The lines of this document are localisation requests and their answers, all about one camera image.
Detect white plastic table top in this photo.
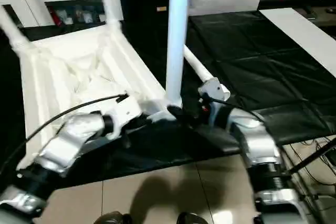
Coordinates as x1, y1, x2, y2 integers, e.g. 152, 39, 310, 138
15, 22, 180, 173

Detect black work mat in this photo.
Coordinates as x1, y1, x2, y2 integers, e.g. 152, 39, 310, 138
0, 8, 336, 188

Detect black stand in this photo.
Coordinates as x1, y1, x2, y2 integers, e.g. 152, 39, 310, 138
286, 139, 336, 178

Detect white board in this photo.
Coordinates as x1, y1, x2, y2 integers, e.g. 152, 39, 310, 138
259, 7, 336, 79

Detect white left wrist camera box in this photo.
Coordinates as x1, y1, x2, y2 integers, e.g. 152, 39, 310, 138
104, 95, 143, 141

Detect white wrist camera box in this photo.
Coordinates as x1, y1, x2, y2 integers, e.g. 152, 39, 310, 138
198, 77, 231, 110
104, 95, 143, 141

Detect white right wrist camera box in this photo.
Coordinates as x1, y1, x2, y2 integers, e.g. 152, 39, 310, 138
198, 77, 231, 110

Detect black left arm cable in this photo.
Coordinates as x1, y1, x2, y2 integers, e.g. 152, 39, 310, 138
0, 93, 130, 175

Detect black floor cables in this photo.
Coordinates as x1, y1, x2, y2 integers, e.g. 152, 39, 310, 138
288, 135, 336, 199

